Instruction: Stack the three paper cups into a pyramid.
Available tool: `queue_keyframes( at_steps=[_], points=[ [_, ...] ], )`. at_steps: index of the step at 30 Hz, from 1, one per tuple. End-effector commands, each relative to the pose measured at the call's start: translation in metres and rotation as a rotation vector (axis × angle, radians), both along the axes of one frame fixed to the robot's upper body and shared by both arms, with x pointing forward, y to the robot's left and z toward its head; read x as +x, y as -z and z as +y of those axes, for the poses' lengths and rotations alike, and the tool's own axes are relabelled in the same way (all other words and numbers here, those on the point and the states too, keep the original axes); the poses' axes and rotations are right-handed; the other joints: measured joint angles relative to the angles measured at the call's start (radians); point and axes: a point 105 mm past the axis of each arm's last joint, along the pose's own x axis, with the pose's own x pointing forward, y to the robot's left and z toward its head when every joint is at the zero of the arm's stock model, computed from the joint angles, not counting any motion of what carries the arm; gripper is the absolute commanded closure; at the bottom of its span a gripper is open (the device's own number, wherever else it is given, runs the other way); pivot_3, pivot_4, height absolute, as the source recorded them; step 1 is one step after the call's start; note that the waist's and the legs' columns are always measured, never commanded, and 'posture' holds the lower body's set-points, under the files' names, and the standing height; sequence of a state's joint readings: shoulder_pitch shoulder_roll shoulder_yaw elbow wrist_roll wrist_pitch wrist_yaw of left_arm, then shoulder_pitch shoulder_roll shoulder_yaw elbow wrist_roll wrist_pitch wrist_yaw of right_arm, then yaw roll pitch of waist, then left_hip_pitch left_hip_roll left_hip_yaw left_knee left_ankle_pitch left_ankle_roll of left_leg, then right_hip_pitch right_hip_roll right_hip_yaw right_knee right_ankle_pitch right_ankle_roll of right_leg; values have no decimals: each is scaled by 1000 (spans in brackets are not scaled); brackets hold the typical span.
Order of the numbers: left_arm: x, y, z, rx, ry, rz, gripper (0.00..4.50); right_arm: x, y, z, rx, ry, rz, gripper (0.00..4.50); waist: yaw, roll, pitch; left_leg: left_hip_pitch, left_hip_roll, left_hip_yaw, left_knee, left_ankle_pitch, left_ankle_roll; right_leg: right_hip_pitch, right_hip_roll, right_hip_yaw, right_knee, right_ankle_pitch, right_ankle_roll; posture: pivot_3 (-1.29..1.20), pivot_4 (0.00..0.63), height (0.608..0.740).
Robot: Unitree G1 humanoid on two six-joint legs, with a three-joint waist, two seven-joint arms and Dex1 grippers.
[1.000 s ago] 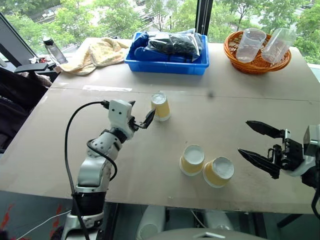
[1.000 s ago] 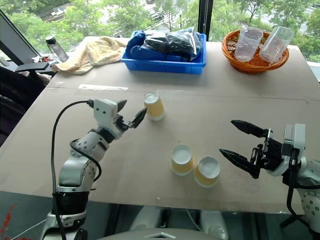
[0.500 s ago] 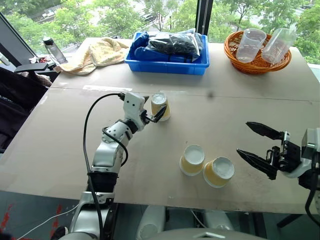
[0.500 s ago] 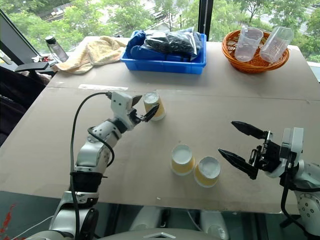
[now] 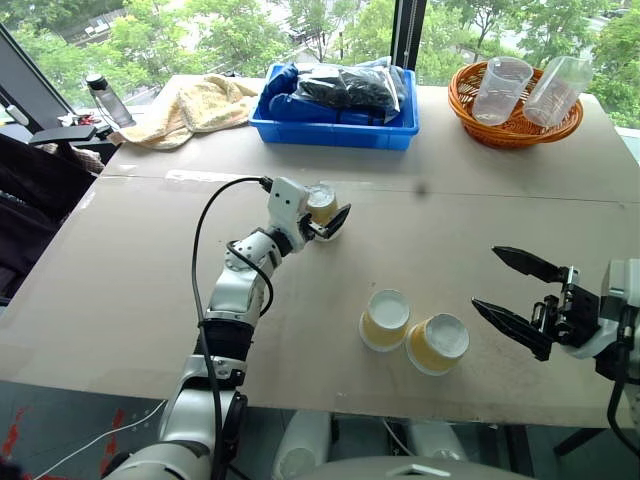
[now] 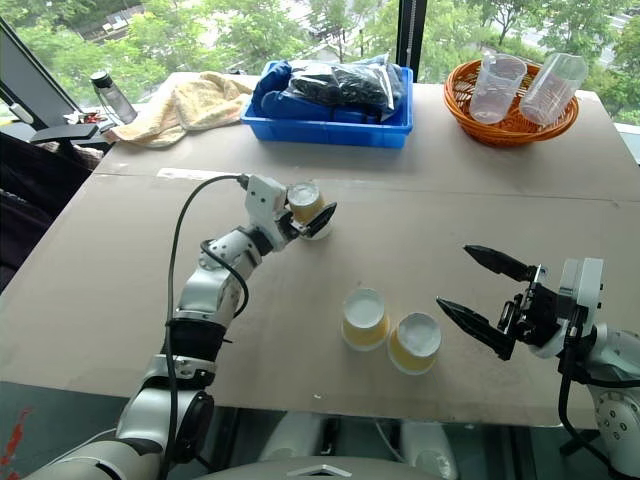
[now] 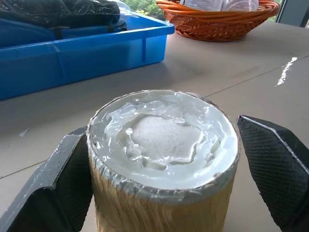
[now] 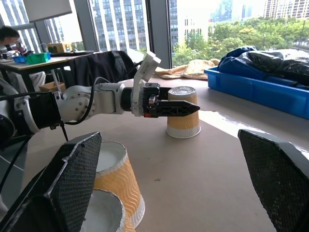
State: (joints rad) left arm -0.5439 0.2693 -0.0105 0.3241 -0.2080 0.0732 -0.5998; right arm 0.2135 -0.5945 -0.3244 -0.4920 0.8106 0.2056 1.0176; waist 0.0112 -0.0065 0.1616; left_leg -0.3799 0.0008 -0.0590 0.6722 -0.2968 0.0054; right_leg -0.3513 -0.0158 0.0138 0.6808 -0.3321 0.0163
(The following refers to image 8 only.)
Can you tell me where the dark blue bag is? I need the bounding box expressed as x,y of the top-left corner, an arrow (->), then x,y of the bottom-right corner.
217,45 -> 309,90

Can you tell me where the white board panel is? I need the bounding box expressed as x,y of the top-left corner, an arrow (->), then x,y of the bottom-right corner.
23,0 -> 73,24

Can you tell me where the orange white paper cup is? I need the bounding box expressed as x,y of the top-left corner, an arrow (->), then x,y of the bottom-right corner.
80,189 -> 136,232
166,86 -> 201,139
93,141 -> 146,229

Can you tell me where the yellow wooden box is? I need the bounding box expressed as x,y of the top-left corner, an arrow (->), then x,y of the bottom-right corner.
47,42 -> 73,53

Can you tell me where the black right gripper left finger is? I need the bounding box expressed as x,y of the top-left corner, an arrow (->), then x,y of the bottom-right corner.
0,131 -> 102,232

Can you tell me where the black jacket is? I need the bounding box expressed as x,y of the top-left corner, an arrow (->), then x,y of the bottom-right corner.
69,50 -> 138,87

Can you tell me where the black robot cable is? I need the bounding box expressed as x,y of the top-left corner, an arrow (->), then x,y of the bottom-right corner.
0,136 -> 31,194

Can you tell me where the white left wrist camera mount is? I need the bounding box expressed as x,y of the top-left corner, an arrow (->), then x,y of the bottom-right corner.
131,51 -> 162,117

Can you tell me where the wooden background table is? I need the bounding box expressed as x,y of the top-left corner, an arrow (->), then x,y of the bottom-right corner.
0,52 -> 97,92

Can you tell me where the green plastic bin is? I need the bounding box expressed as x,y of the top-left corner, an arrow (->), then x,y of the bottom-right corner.
26,52 -> 52,65

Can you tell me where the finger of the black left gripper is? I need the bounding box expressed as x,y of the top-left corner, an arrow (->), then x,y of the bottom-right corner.
154,100 -> 201,118
159,87 -> 171,101

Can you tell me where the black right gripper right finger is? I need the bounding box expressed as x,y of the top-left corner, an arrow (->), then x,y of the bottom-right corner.
238,129 -> 309,232

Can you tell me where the brown cardboard box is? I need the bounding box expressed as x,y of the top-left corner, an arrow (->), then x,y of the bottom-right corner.
39,81 -> 66,93

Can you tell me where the seated person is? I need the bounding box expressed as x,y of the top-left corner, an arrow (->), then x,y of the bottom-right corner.
0,26 -> 46,92

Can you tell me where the black plastic bag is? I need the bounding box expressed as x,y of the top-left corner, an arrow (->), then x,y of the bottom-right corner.
241,50 -> 309,85

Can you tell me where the yellow knitted cloth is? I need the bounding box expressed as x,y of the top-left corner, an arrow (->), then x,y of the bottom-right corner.
154,58 -> 221,81

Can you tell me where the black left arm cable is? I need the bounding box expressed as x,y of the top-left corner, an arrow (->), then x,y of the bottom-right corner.
60,76 -> 112,142

